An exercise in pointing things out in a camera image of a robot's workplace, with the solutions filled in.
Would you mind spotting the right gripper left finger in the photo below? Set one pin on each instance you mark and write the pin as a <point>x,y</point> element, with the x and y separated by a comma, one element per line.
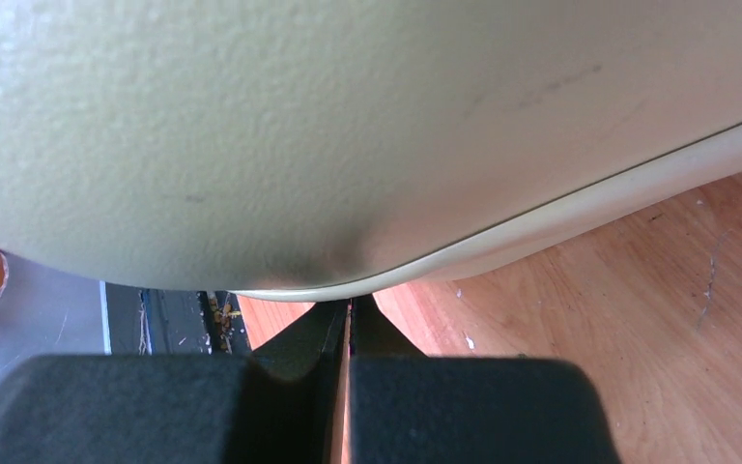
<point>278,404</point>

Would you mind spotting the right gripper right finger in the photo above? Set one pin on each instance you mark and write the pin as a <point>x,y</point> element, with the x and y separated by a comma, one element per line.
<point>408,407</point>

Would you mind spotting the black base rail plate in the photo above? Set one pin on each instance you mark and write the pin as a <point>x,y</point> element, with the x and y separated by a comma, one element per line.
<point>145,322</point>

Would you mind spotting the cream suitcase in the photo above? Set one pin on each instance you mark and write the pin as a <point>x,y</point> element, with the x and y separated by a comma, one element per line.
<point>317,150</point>

